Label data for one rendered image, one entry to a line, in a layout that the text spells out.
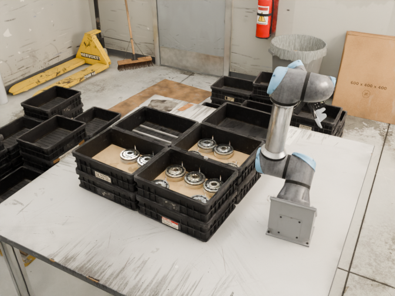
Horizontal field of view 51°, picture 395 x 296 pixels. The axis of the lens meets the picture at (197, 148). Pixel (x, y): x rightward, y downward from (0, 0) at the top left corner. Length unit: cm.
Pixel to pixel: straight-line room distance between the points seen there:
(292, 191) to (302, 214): 10
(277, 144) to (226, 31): 333
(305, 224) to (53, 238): 113
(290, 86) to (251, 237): 72
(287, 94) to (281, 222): 58
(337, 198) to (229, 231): 61
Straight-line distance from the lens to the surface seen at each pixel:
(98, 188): 216
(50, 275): 284
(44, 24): 560
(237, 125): 249
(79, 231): 203
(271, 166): 187
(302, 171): 187
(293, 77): 163
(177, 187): 198
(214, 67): 525
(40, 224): 212
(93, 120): 358
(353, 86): 456
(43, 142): 317
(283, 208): 183
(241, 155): 221
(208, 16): 509
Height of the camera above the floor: 206
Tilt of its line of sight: 33 degrees down
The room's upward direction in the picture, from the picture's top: straight up
